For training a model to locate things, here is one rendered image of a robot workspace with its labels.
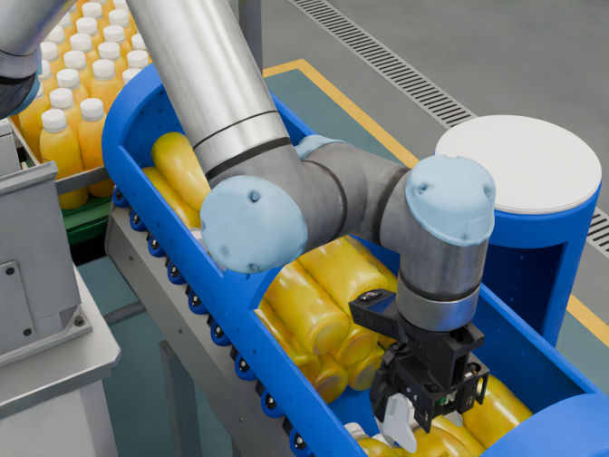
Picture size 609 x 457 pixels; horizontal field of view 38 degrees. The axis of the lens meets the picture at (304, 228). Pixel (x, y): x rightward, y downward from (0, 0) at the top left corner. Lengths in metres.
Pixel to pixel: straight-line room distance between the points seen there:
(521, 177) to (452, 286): 0.73
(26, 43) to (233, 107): 0.42
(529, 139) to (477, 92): 2.16
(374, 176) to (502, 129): 0.85
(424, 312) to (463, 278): 0.05
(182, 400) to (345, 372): 0.72
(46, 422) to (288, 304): 0.32
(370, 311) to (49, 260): 0.34
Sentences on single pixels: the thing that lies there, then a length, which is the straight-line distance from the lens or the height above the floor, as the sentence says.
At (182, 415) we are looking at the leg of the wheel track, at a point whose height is 0.44.
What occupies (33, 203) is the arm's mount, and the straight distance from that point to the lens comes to 0.92.
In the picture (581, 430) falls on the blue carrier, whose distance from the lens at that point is 0.87.
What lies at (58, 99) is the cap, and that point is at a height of 1.08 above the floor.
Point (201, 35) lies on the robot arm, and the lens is 0.69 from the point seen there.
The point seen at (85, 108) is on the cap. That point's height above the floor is 1.08.
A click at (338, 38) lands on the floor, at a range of 4.06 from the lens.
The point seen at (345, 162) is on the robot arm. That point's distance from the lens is 0.75.
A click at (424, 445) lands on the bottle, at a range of 0.95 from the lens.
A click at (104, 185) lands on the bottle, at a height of 0.93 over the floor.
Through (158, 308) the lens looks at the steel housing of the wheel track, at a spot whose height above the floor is 0.86.
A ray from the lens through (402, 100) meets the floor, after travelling 3.63.
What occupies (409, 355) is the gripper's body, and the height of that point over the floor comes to 1.25.
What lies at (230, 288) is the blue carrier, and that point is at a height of 1.14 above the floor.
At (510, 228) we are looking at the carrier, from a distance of 1.43.
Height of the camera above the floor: 1.89
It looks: 40 degrees down
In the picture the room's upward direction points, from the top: 1 degrees clockwise
